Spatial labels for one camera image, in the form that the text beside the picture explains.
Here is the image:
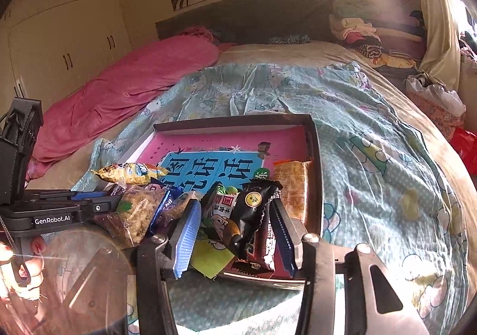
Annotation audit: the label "pink quilt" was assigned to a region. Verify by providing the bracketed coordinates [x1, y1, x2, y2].
[27, 27, 220, 181]

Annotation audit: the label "dark jelly candy wrapper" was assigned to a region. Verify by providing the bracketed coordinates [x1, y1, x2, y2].
[154, 191, 200, 233]

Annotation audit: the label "yellow chips snack bag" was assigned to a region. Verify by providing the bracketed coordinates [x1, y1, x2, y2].
[91, 163, 169, 186]

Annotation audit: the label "dark Snickers bar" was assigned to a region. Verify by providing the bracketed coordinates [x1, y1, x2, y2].
[230, 217, 276, 278]

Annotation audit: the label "pile of folded clothes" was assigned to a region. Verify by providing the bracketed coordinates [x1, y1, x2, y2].
[329, 0, 427, 70]

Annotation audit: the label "green yellow cake packet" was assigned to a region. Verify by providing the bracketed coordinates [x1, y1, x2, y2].
[190, 229, 234, 279]

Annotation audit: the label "grey cardboard tray box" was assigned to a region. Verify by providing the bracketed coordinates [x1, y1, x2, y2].
[111, 113, 324, 291]

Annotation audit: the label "orange biscuit packet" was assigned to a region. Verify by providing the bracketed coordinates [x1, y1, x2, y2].
[273, 160, 312, 223]

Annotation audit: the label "dark grey headboard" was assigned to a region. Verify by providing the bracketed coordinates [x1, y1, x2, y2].
[155, 0, 336, 45]

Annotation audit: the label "black green snack packet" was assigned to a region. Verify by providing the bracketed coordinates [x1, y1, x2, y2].
[200, 178, 284, 261]

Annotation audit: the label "left hand red nails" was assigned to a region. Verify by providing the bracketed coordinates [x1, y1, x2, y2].
[1, 237, 46, 301]

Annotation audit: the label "red plastic bag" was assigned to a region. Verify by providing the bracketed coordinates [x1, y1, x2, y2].
[450, 128, 477, 175]

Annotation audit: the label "beige bed sheet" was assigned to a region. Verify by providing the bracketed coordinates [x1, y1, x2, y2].
[27, 42, 476, 212]

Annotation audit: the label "cream wardrobe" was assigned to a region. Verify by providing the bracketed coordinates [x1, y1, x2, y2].
[1, 0, 131, 112]

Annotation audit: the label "beige curtain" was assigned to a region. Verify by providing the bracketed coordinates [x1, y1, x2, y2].
[420, 0, 461, 90]

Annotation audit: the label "Hello Kitty green blanket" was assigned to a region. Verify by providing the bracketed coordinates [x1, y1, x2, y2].
[90, 62, 476, 334]

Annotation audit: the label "Ximaizi meat floss snack pack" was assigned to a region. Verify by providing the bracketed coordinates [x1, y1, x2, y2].
[94, 184, 168, 248]

